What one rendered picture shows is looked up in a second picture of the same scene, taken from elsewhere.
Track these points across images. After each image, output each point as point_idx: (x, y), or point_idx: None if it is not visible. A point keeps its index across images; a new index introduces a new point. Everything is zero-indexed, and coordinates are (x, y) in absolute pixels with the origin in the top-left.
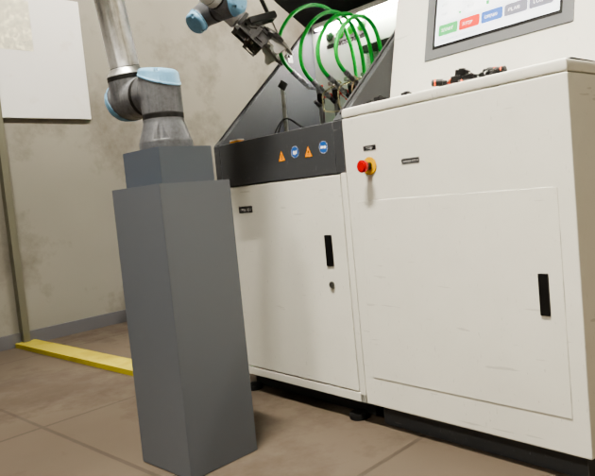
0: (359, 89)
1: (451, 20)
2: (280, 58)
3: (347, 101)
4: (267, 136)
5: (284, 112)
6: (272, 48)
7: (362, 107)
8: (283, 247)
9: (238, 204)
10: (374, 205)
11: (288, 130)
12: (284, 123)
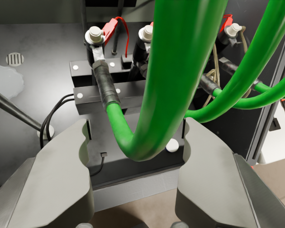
0: (271, 116)
1: None
2: (85, 128)
3: (256, 138)
4: (113, 206)
5: (11, 107)
6: (90, 179)
7: None
8: None
9: None
10: None
11: (27, 114)
12: (19, 116)
